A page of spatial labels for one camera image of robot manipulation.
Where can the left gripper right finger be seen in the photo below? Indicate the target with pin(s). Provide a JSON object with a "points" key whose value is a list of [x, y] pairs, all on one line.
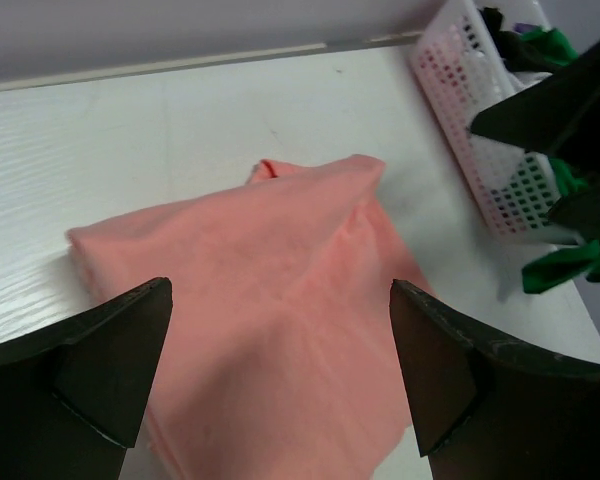
{"points": [[487, 405]]}

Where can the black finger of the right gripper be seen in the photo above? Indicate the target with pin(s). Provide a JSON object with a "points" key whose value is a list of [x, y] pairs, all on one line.
{"points": [[578, 208], [558, 117]]}

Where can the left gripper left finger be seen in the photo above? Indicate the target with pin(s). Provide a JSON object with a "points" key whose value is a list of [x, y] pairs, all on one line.
{"points": [[73, 394]]}

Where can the salmon pink t shirt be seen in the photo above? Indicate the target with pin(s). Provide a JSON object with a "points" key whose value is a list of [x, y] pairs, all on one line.
{"points": [[279, 362]]}

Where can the green t shirt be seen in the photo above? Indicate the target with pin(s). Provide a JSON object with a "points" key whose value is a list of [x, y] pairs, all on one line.
{"points": [[564, 263]]}

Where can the black t shirt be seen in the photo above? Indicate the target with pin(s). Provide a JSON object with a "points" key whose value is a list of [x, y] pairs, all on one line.
{"points": [[517, 55]]}

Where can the lavender t shirt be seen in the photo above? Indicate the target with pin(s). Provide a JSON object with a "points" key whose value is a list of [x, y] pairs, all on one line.
{"points": [[524, 28]]}

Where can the white plastic laundry basket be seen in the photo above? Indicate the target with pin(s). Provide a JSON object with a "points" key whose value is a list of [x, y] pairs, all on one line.
{"points": [[462, 74]]}

